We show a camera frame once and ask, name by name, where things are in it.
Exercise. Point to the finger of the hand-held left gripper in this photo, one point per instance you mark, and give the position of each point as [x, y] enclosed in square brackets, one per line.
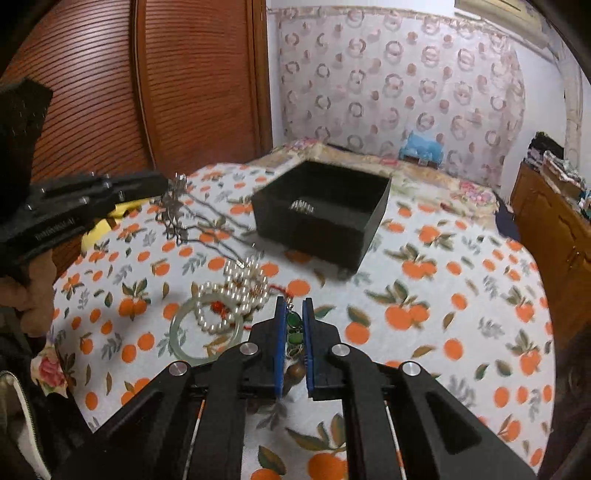
[115, 184]

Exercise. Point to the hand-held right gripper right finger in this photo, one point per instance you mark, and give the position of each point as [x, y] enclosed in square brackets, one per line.
[308, 346]

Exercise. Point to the wooden cabinet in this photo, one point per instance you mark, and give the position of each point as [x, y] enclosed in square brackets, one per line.
[554, 230]

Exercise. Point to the black jewelry box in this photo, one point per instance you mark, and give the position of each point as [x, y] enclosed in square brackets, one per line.
[314, 240]

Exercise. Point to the white air conditioner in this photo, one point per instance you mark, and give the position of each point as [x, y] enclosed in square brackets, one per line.
[498, 11]

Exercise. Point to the dark blue bedsheet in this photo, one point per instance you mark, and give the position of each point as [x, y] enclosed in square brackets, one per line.
[505, 221]

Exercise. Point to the circle patterned curtain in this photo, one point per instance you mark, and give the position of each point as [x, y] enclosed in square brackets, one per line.
[392, 92]

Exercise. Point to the orange fruit print cloth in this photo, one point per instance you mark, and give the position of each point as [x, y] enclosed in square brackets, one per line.
[415, 369]

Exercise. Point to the green gem pendant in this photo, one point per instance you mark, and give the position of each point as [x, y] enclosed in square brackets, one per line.
[293, 321]

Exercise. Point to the pile of folded clothes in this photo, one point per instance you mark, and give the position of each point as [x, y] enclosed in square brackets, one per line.
[554, 166]

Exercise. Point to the beige tied curtain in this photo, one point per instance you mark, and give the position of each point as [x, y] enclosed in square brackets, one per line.
[572, 92]

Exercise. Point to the dark garment white trim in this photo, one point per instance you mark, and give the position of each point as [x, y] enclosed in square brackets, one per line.
[18, 443]

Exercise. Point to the blue plastic bag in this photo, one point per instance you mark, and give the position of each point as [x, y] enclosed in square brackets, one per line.
[422, 147]

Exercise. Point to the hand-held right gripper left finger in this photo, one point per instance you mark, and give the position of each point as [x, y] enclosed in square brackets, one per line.
[278, 346]

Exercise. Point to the person's left hand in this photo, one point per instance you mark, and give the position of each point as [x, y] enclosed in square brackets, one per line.
[38, 300]

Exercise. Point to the yellow cloth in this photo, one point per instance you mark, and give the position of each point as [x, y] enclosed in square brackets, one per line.
[99, 233]

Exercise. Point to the brown slatted wooden wardrobe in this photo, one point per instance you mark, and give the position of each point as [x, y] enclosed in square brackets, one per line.
[184, 92]

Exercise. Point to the pale green jade bangle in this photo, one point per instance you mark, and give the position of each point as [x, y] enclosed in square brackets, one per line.
[178, 332]

